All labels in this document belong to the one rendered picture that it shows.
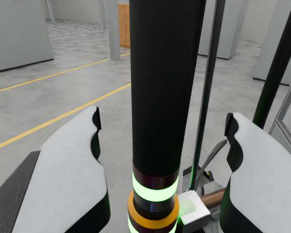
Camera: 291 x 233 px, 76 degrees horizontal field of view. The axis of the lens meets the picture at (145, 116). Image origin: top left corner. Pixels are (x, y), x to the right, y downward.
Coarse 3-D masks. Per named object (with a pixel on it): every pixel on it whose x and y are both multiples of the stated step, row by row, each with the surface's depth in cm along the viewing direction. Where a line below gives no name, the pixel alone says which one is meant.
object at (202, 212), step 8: (184, 192) 20; (192, 192) 20; (192, 200) 19; (200, 200) 19; (200, 208) 18; (184, 216) 17; (192, 216) 17; (200, 216) 17; (208, 216) 18; (176, 224) 18; (184, 224) 17; (192, 224) 17; (200, 224) 18; (176, 232) 18; (184, 232) 18; (192, 232) 18; (200, 232) 18
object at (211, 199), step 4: (224, 188) 20; (212, 192) 20; (216, 192) 20; (220, 192) 20; (200, 196) 20; (204, 196) 19; (208, 196) 19; (212, 196) 19; (216, 196) 19; (220, 196) 19; (204, 200) 19; (208, 200) 19; (212, 200) 19; (216, 200) 19; (220, 200) 19; (208, 204) 19; (212, 204) 19; (216, 204) 19; (220, 204) 19; (208, 208) 19
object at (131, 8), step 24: (144, 0) 7; (168, 0) 7; (192, 0) 7; (144, 24) 7; (168, 24) 7; (192, 24) 7; (144, 48) 8; (168, 48) 8; (192, 48) 8; (144, 72) 8; (168, 72) 8; (192, 72) 9; (144, 96) 9; (168, 96) 9; (144, 120) 10; (168, 120) 9; (144, 144) 11; (168, 144) 10; (144, 168) 12; (168, 168) 11; (144, 216) 14
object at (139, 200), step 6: (138, 198) 14; (174, 198) 14; (138, 204) 14; (144, 204) 13; (150, 204) 13; (156, 204) 13; (162, 204) 13; (168, 204) 14; (150, 210) 14; (156, 210) 13; (162, 210) 14
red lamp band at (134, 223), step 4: (128, 212) 15; (128, 216) 16; (132, 220) 15; (176, 220) 15; (132, 224) 15; (136, 224) 14; (172, 224) 15; (136, 228) 15; (140, 228) 14; (144, 228) 14; (148, 228) 14; (160, 228) 14; (164, 228) 14; (168, 228) 14; (172, 228) 15; (140, 232) 15; (144, 232) 14; (148, 232) 14; (152, 232) 14; (156, 232) 14; (160, 232) 14; (164, 232) 14; (168, 232) 15
